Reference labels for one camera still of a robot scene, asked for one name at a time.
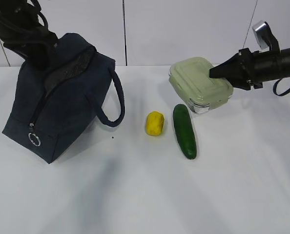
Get navy blue lunch bag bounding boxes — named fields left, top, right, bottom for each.
left=3, top=33, right=125, bottom=163

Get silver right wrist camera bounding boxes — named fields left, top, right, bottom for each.
left=252, top=20, right=279, bottom=51

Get green lidded glass container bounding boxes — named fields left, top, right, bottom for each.
left=169, top=57, right=233, bottom=114

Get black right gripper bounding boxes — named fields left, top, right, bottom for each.
left=209, top=48, right=263, bottom=90

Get yellow lemon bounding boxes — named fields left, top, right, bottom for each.
left=145, top=111, right=165, bottom=136

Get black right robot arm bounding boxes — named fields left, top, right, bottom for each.
left=209, top=48, right=290, bottom=91

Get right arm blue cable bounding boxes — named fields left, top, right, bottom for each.
left=273, top=76, right=290, bottom=97

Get green cucumber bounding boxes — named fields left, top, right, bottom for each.
left=172, top=104, right=197, bottom=160

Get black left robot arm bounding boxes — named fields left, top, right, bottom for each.
left=0, top=0, right=58, bottom=70

